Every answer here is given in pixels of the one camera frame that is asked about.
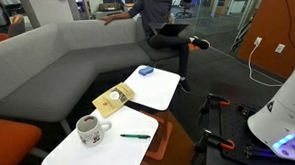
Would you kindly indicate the green pen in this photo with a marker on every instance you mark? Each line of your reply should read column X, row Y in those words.
column 135, row 136

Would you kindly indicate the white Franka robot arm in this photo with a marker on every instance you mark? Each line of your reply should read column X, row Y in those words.
column 289, row 113

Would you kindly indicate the blue sponge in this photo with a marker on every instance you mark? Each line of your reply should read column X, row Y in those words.
column 146, row 71

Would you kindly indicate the yellow paper pouch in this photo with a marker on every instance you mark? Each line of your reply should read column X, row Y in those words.
column 108, row 107

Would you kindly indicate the black laptop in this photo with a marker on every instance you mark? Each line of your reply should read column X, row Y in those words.
column 171, row 28

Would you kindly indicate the black orange bar clamp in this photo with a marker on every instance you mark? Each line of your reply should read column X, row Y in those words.
column 218, row 100
column 220, row 143

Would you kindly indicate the seated person in dark clothes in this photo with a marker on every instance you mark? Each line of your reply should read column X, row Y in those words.
column 157, row 8

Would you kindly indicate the white printed ceramic mug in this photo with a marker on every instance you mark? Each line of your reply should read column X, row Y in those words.
column 89, row 135

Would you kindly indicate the black office chair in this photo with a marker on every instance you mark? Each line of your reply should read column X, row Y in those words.
column 185, row 5

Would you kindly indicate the gray sofa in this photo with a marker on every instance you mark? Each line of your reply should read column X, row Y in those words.
column 36, row 64

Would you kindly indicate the gray orange lounge chair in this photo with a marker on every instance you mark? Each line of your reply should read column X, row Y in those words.
column 16, row 26

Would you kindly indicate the orange cushioned sofa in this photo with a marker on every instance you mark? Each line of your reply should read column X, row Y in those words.
column 10, row 145

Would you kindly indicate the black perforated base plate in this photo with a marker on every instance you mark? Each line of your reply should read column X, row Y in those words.
column 232, row 122

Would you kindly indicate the white wall outlet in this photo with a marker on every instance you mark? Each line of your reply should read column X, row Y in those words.
column 279, row 48
column 258, row 41

